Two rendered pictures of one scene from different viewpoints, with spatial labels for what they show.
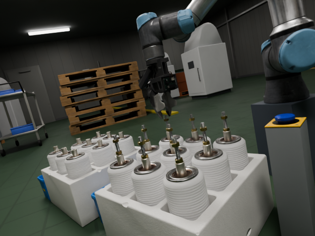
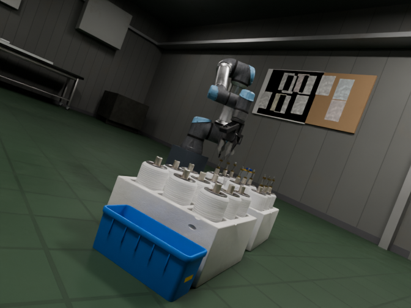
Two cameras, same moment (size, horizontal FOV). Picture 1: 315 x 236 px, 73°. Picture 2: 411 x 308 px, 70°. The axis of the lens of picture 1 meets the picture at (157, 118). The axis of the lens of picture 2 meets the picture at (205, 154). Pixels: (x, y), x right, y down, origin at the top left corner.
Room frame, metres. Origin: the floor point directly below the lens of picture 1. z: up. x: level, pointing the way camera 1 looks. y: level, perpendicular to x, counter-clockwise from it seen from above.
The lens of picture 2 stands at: (1.43, 1.33, 0.38)
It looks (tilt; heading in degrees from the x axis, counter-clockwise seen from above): 2 degrees down; 248
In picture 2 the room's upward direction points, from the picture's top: 21 degrees clockwise
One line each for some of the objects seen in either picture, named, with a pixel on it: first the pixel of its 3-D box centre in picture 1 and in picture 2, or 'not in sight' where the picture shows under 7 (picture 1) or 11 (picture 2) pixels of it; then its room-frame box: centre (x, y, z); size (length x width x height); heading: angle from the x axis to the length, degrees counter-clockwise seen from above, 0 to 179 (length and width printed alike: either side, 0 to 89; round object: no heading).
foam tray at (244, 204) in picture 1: (185, 199); (232, 212); (0.63, -0.03, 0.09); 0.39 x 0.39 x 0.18; 44
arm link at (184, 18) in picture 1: (177, 25); (237, 102); (0.78, -0.14, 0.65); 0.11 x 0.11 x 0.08; 76
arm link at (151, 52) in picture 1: (154, 54); (238, 116); (0.78, -0.04, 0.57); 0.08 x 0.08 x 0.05
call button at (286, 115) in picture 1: (285, 119); not in sight; (0.47, -0.28, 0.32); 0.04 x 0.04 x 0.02
